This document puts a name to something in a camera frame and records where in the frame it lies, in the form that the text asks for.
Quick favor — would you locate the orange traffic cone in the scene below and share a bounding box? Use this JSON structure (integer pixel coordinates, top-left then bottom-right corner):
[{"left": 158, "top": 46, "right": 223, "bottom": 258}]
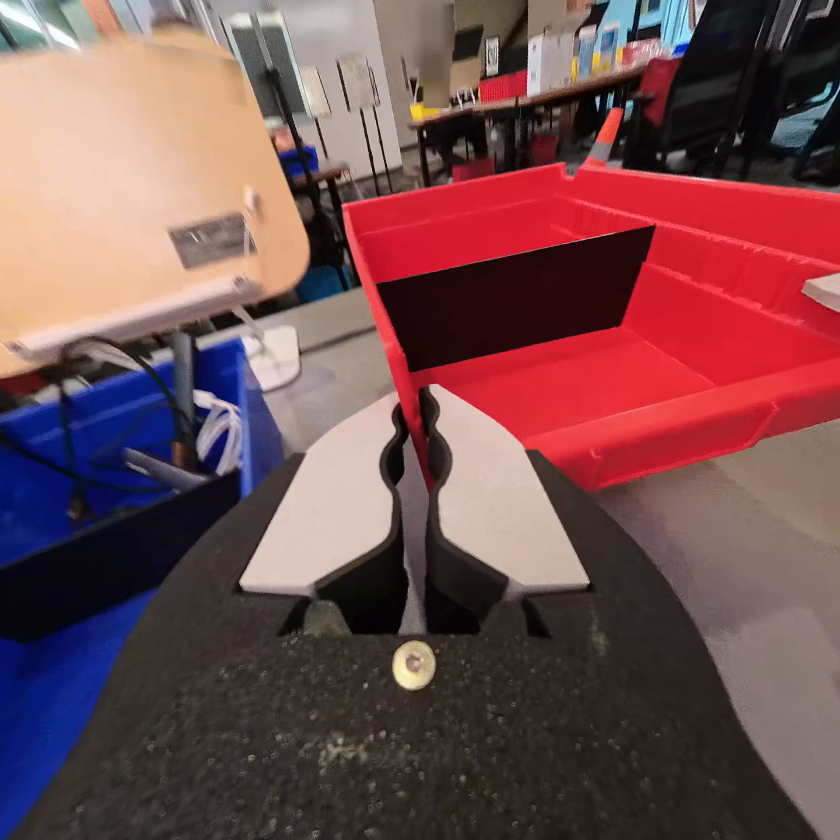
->
[{"left": 584, "top": 108, "right": 624, "bottom": 168}]

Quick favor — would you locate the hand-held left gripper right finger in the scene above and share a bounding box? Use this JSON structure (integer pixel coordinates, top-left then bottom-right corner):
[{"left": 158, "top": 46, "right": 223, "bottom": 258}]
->
[{"left": 425, "top": 385, "right": 591, "bottom": 635}]

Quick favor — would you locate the black office chair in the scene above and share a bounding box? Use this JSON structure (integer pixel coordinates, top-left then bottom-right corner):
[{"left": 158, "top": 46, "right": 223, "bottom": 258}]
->
[
  {"left": 622, "top": 56, "right": 749, "bottom": 173},
  {"left": 742, "top": 0, "right": 840, "bottom": 181}
]

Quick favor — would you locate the long wooden table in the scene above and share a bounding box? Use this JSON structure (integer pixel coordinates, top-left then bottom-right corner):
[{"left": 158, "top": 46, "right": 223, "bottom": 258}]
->
[{"left": 407, "top": 66, "right": 647, "bottom": 185}]

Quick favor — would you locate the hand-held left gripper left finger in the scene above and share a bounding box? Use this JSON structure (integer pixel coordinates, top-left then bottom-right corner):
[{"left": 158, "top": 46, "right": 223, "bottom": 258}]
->
[{"left": 238, "top": 392, "right": 406, "bottom": 635}]

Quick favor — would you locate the wooden board stand white base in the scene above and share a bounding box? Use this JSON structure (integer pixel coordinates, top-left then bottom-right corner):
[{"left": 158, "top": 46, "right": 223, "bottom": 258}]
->
[{"left": 0, "top": 29, "right": 312, "bottom": 395}]

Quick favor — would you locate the black bin divider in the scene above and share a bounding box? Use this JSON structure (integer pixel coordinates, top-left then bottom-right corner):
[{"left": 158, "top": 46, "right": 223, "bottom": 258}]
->
[
  {"left": 0, "top": 469, "right": 242, "bottom": 643},
  {"left": 376, "top": 225, "right": 657, "bottom": 374}
]

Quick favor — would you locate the grey hub with black cable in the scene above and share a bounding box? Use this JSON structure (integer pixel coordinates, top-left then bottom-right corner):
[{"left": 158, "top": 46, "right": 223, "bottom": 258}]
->
[{"left": 118, "top": 331, "right": 212, "bottom": 493}]

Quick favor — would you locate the white cable bundle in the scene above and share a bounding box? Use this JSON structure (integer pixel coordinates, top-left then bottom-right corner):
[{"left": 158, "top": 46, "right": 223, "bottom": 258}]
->
[{"left": 193, "top": 390, "right": 244, "bottom": 476}]

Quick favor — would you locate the blue plastic bin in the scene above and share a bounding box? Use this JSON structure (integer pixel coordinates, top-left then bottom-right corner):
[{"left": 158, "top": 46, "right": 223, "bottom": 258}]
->
[{"left": 0, "top": 338, "right": 283, "bottom": 837}]

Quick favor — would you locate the red plastic bin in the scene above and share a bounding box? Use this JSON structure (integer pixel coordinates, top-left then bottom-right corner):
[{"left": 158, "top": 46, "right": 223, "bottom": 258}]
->
[{"left": 341, "top": 163, "right": 840, "bottom": 493}]

